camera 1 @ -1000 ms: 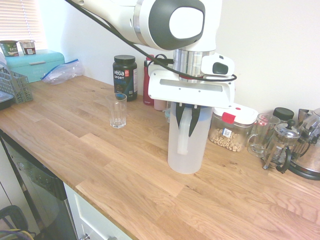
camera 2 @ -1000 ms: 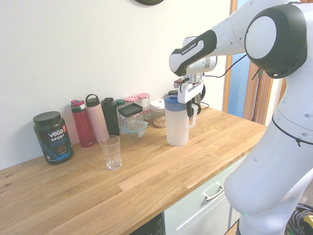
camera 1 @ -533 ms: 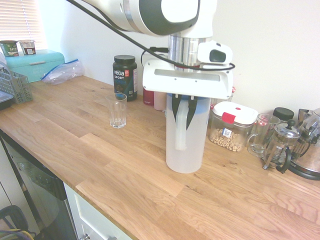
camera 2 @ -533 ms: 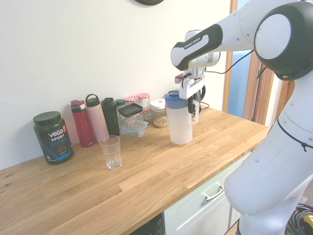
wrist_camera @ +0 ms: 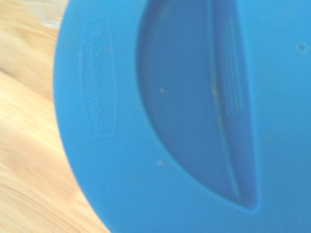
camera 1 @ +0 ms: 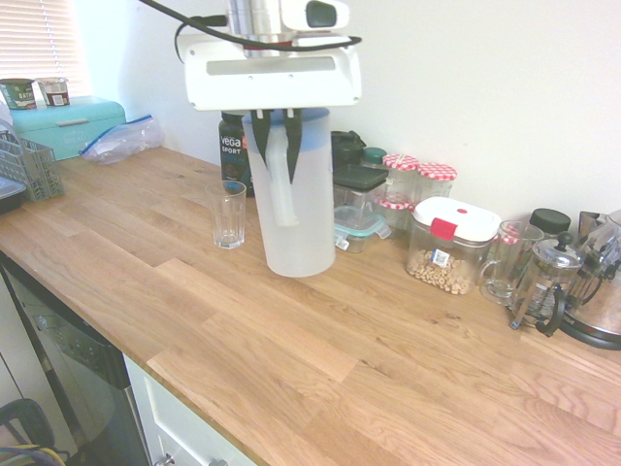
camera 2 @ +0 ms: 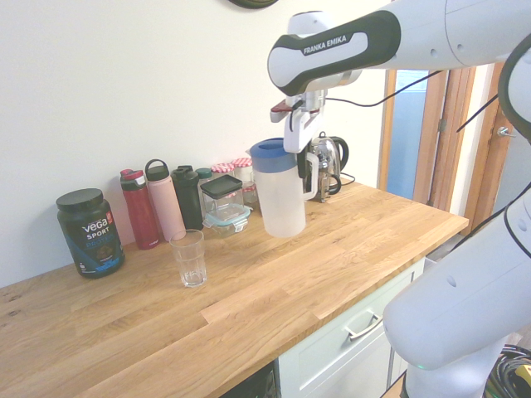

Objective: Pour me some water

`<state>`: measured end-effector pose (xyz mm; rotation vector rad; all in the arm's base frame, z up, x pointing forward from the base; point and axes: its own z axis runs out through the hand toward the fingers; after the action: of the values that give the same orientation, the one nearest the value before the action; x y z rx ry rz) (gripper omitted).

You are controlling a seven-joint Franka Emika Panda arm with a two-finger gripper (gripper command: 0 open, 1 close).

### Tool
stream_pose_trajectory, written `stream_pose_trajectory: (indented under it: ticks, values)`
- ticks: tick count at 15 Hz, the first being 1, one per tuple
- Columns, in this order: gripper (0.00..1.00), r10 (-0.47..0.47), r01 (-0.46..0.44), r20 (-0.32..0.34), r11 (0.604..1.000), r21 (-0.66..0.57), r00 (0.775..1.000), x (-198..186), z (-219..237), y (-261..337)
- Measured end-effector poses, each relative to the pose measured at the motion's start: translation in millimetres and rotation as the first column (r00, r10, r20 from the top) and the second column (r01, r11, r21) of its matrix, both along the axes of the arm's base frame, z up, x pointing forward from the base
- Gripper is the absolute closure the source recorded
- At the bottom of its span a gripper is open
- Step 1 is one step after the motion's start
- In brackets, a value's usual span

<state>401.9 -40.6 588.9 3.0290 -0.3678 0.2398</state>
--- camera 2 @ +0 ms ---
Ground red water bottle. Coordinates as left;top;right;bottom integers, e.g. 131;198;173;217
119;168;161;251

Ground translucent pitcher with blue lid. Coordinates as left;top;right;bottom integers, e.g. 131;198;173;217
245;137;321;239

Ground dark dishwasher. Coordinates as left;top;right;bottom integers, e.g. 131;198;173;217
219;359;278;398

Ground glass French press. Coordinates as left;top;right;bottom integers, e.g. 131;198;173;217
307;163;343;204

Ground wooden door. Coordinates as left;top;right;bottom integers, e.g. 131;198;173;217
464;61;519;225

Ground jar with red checkered lid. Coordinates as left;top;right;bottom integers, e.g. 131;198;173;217
210;163;236;181
230;158;256;184

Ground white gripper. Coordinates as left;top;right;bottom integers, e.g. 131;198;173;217
283;108;325;179

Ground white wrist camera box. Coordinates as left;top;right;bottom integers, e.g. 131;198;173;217
270;98;294;124

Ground glass container with teal lid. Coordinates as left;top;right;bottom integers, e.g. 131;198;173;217
202;203;253;239

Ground wooden door frame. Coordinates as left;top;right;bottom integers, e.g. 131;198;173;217
377;66;478;219

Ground white cabinet drawer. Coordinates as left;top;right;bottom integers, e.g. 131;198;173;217
277;244;428;398

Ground black Vega protein tub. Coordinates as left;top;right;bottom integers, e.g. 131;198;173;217
56;188;126;279

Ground pink water bottle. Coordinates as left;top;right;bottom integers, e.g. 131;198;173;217
144;158;187;242

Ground black shaker bottle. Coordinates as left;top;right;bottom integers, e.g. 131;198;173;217
171;164;205;231

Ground metal drawer handle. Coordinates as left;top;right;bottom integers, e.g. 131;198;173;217
343;313;383;342

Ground black round wall object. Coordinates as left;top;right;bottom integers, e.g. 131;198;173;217
226;0;279;9

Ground coiled black cables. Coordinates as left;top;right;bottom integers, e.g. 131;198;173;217
485;343;531;398

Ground clear container with black lid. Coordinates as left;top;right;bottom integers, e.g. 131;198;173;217
199;174;244;216

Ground clear faceted glass tumbler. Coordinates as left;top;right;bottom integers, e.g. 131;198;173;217
168;228;208;289

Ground stainless steel electric kettle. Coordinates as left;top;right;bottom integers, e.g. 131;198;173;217
310;131;350;183

